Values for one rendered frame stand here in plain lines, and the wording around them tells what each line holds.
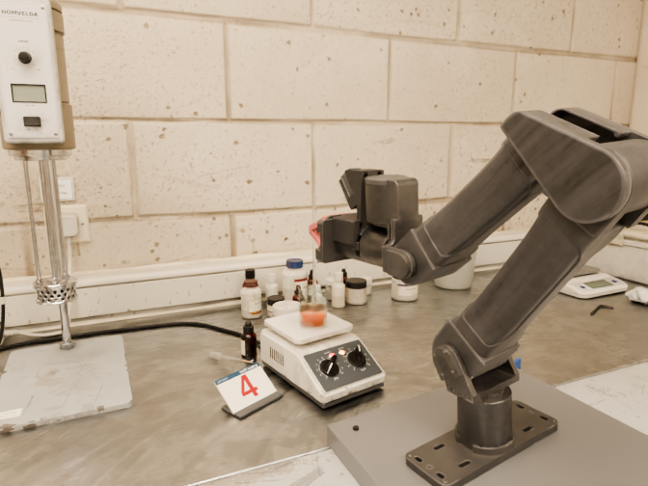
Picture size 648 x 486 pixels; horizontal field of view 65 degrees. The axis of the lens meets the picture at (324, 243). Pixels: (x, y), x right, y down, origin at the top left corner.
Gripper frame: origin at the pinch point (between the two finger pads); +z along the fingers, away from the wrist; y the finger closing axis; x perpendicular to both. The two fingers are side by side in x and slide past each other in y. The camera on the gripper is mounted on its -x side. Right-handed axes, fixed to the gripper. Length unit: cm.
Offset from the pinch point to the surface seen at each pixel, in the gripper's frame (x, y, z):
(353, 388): 23.7, 0.5, -11.1
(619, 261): 21, -108, -4
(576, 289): 24, -79, -6
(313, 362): 20.1, 4.5, -5.9
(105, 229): 6, 20, 53
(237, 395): 24.1, 16.0, -1.7
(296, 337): 17.1, 5.0, -1.8
